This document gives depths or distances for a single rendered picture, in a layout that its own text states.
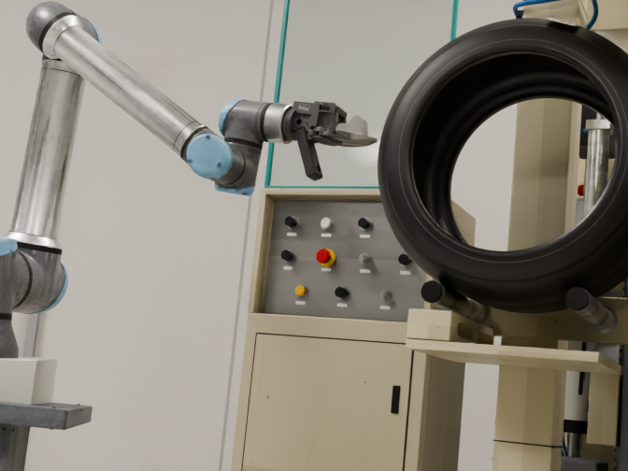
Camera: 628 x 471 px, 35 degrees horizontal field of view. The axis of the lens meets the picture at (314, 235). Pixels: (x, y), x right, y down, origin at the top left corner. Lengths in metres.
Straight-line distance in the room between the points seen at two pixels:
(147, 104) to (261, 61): 2.73
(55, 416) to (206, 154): 0.62
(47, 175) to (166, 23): 2.59
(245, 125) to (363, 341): 0.78
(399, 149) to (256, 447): 1.15
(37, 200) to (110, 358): 2.28
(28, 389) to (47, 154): 0.59
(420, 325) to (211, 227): 2.85
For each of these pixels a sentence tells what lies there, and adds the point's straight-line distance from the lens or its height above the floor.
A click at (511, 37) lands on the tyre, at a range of 2.05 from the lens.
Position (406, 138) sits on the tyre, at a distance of 2.04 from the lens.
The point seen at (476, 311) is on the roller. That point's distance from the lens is 2.24.
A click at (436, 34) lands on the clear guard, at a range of 2.95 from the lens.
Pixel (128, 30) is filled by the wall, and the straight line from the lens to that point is 5.00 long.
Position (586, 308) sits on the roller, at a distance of 1.93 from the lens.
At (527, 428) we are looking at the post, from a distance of 2.30.
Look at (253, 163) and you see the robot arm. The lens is 2.29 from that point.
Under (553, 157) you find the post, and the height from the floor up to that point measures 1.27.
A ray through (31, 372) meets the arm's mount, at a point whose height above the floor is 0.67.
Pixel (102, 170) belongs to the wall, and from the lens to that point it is 4.81.
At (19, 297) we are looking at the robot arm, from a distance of 2.42.
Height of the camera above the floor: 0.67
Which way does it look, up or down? 9 degrees up
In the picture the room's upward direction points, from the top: 6 degrees clockwise
